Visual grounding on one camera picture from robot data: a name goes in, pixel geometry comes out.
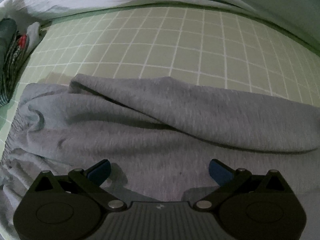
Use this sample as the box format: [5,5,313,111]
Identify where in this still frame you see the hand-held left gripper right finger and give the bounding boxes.
[194,158,293,212]

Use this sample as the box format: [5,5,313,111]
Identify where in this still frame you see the folded plaid shirt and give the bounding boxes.
[0,30,28,107]

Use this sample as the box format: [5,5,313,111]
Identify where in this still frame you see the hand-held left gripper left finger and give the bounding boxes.
[30,159,128,212]

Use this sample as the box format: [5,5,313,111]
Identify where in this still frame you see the grey pants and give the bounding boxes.
[0,74,320,240]

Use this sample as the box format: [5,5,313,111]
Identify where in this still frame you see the white cloth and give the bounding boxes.
[0,0,33,23]

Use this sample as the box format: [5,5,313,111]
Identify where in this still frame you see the grey garment with red print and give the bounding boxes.
[19,22,42,53]

